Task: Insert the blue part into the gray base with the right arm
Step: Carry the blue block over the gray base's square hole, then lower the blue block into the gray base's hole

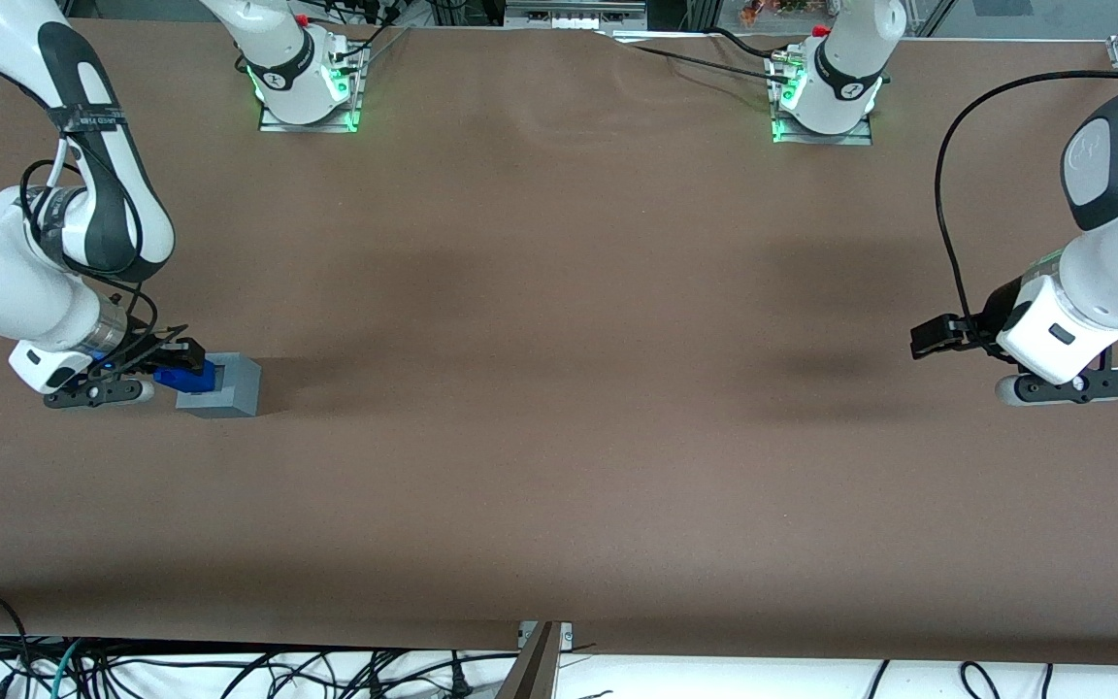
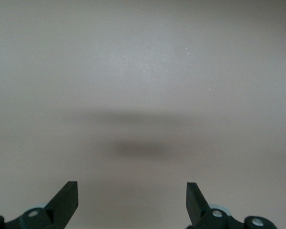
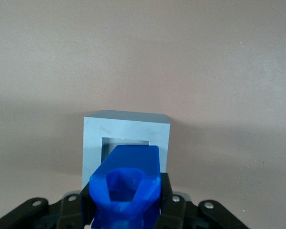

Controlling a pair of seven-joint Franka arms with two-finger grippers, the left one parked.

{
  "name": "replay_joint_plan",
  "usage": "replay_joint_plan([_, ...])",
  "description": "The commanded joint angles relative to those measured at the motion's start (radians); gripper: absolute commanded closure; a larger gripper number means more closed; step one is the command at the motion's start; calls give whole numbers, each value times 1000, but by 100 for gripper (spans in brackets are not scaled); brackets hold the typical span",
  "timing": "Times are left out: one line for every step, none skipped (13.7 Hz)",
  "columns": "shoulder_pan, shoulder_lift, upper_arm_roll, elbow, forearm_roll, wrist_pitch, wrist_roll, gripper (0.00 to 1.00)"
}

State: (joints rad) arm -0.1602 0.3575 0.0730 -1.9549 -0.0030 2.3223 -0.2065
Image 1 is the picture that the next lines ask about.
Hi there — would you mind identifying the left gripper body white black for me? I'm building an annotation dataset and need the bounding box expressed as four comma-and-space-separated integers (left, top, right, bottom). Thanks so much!
978, 275, 1118, 385

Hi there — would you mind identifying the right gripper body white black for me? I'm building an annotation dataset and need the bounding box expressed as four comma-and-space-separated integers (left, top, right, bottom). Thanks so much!
8, 336, 158, 394

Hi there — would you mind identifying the blue plastic part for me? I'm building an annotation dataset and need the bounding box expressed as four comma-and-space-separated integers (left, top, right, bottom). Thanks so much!
152, 359, 218, 394

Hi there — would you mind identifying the gray square base block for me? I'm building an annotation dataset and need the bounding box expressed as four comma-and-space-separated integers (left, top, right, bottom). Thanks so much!
176, 353, 262, 419

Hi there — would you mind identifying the brown table cover sheet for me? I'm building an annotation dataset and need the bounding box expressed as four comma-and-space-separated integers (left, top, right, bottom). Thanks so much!
0, 17, 1118, 669

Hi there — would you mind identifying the gray diagonal beam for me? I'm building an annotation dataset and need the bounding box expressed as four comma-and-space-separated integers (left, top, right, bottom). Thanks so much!
494, 621, 562, 699

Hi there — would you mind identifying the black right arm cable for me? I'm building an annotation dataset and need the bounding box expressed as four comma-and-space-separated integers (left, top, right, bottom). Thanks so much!
19, 136, 160, 375

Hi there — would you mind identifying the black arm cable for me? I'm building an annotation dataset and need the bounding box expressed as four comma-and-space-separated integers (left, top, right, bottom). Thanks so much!
934, 70, 1118, 341
19, 136, 160, 375

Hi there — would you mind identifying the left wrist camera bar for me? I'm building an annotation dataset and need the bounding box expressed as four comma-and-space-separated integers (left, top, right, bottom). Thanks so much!
995, 367, 1118, 407

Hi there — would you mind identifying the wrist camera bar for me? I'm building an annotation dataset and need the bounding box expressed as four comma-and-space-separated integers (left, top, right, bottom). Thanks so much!
995, 367, 1118, 407
42, 376, 155, 410

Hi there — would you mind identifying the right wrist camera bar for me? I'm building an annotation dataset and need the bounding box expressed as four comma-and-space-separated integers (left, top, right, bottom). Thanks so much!
42, 376, 155, 410

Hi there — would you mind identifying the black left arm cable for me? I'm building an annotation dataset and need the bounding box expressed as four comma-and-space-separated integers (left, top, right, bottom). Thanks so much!
934, 70, 1118, 341

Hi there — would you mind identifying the teal floor cable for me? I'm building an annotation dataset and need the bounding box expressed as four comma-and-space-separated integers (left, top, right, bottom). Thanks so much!
39, 638, 87, 699

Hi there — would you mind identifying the short black table cable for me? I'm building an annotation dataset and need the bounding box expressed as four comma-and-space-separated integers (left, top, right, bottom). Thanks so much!
703, 26, 788, 61

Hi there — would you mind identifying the long black table cable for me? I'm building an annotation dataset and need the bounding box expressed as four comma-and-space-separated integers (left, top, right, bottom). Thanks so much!
612, 41, 791, 83

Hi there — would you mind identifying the black cable bundle at plate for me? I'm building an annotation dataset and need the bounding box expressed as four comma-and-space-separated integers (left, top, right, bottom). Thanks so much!
312, 0, 416, 71

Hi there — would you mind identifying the small metal edge bracket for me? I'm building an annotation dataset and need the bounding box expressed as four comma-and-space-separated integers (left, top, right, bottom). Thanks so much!
517, 620, 575, 650

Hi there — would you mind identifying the aluminium frame with white block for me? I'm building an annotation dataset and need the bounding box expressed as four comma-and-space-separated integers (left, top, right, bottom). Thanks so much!
505, 0, 648, 31

